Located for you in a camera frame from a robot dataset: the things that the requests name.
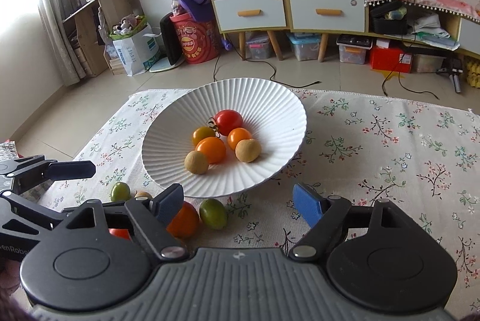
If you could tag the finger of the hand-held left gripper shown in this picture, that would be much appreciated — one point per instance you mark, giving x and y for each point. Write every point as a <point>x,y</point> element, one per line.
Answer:
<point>41,210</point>
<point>71,170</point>

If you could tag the low wooden drawer cabinet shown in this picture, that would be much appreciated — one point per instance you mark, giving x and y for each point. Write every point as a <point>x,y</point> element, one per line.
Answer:
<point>326,21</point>

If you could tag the small red tomato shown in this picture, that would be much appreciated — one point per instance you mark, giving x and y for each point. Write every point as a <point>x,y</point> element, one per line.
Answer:
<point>229,120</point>

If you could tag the red box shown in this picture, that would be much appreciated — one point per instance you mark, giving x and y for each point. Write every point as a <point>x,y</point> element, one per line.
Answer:
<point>386,58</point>

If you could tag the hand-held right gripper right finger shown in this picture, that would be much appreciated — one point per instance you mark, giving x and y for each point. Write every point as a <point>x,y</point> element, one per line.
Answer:
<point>309,204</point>

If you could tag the yellow egg tray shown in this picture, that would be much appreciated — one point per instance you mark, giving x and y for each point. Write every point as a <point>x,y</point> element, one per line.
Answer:
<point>473,73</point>

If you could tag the yellow-green cherry tomato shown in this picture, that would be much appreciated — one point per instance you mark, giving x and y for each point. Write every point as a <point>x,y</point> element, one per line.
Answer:
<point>202,135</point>

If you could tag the blue-lidded storage box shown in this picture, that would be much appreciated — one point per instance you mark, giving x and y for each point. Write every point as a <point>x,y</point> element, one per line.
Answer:
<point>303,47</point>

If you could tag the wooden bookshelf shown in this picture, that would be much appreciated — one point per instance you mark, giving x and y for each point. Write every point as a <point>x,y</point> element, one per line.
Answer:
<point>112,6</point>

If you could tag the black bag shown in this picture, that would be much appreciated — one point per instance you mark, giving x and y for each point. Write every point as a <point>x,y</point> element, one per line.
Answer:
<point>386,24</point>

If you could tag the clear plastic storage box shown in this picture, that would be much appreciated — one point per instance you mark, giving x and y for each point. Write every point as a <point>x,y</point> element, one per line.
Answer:
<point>258,49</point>

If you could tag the green jujube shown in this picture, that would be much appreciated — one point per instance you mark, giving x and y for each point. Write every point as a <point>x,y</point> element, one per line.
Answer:
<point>120,191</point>
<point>213,214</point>

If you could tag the white ribbed plate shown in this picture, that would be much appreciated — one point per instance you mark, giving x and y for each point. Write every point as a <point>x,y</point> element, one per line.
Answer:
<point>262,111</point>

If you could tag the orange mandarin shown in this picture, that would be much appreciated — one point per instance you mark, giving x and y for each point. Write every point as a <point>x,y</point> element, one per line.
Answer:
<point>185,221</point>

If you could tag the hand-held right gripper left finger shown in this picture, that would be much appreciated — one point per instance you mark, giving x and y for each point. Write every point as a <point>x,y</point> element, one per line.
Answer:
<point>167,203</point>

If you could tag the black panel with white base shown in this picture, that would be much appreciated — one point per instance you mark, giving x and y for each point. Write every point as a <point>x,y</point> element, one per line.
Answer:
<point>168,36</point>

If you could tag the grey curtain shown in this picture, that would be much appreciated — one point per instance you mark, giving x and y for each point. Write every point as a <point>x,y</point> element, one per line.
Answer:
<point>52,6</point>

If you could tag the floral tablecloth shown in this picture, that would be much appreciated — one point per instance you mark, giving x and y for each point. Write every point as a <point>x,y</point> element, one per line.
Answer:
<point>375,156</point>

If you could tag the red bucket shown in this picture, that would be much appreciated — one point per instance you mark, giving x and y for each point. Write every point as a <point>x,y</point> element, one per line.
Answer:
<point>195,43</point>

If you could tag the large red tomato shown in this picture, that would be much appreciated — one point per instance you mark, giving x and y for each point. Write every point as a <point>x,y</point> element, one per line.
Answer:
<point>119,233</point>

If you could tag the black-lidded storage box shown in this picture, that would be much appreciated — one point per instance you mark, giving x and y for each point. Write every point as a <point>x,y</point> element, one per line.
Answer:
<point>352,53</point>

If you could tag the tan longan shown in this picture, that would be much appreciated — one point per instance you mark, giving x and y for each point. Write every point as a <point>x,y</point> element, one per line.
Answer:
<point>142,194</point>
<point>196,162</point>
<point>247,151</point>

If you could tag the grey checkered blanket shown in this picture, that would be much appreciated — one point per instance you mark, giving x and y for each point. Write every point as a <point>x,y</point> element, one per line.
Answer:
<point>7,150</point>

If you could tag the orange cherry tomato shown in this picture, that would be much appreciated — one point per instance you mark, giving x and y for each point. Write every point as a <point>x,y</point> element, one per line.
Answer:
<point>211,150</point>
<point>238,136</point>

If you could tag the white paper bag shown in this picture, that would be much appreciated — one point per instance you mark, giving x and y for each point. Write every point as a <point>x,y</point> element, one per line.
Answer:
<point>131,51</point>

